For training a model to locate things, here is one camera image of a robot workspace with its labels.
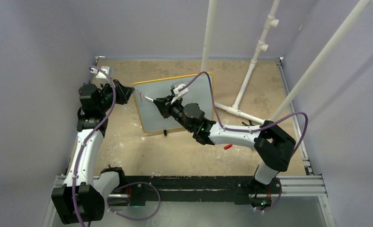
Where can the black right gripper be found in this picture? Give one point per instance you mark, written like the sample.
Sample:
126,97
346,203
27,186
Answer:
165,106

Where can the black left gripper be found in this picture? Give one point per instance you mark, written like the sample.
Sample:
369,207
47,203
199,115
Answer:
122,92

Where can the yellow framed whiteboard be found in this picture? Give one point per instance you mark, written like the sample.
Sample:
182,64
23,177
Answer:
150,117

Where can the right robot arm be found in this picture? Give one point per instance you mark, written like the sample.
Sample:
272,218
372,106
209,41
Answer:
274,145

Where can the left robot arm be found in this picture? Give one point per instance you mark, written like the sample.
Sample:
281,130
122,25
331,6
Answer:
82,199

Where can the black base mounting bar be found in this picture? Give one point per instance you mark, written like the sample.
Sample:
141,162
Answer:
240,190

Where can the white vertical pole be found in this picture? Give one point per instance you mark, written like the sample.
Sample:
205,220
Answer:
212,9

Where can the white diagonal pole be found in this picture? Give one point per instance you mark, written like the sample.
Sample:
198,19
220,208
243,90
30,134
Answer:
336,38

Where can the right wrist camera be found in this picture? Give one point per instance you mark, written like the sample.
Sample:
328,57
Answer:
178,90

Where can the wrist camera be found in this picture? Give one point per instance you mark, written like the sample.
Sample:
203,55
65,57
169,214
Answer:
178,90
104,77

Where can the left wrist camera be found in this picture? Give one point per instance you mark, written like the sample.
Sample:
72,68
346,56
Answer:
104,77

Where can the black handled pliers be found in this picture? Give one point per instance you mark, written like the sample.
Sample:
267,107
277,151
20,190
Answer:
249,123

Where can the white PVC pipe frame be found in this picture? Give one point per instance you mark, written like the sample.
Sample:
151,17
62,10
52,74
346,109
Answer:
270,22

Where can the aluminium front rail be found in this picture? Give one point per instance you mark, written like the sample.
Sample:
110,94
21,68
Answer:
303,202

